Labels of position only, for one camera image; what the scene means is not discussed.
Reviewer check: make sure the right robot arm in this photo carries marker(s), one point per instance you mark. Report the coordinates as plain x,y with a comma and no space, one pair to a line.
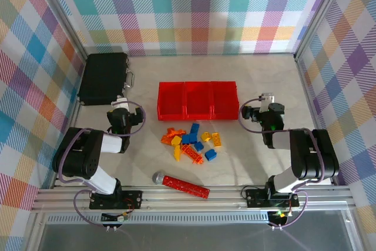
311,157

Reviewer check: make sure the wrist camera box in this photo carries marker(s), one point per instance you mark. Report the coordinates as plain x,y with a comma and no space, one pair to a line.
267,101
119,102

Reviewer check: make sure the small yellow lego brick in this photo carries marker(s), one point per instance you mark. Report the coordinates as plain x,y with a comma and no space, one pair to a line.
206,136

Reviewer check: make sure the yellow sloped lego brick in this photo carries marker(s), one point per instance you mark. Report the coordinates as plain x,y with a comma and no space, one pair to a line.
175,140

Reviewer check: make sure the orange six-stud lego brick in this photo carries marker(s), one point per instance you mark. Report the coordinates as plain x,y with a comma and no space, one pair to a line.
166,139

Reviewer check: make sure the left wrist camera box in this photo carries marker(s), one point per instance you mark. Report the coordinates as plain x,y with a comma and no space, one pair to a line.
119,102

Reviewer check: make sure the blue six-stud lego brick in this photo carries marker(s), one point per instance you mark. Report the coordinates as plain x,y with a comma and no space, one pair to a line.
194,128

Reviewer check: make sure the small square orange lego brick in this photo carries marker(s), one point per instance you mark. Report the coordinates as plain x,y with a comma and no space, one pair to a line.
171,130

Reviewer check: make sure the transparent orange lego chassis plate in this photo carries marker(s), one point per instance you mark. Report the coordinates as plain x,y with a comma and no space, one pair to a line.
191,152

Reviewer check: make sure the orange arch lego brick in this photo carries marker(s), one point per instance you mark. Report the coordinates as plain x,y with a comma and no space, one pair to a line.
179,132

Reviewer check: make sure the small controller board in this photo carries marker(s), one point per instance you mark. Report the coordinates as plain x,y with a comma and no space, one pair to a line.
279,217
116,217

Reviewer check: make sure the red glitter toy microphone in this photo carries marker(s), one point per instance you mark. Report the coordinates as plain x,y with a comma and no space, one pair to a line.
182,186

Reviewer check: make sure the black briefcase with silver latches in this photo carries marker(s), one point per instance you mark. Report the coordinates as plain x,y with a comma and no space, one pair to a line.
102,80

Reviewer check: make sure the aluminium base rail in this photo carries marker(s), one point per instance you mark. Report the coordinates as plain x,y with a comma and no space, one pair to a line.
191,202

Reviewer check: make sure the long yellow lego brick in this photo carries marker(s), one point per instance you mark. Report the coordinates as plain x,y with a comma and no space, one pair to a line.
217,139

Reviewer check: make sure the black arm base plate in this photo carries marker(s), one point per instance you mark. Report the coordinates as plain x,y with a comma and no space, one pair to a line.
132,199
255,198

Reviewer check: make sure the aluminium corner post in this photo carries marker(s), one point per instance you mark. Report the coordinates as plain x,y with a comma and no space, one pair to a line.
320,13
63,13

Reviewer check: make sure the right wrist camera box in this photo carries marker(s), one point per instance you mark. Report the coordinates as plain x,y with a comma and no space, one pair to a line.
267,101

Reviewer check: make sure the perforated metal strip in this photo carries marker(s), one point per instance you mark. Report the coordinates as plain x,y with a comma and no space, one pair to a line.
176,219

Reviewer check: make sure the yellow curved lego brick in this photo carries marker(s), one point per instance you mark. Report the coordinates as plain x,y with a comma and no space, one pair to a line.
177,154

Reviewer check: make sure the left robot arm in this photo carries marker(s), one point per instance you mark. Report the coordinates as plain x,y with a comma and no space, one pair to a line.
79,157

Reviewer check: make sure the aluminium side rail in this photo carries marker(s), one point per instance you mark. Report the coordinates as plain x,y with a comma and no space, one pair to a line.
311,110
75,115

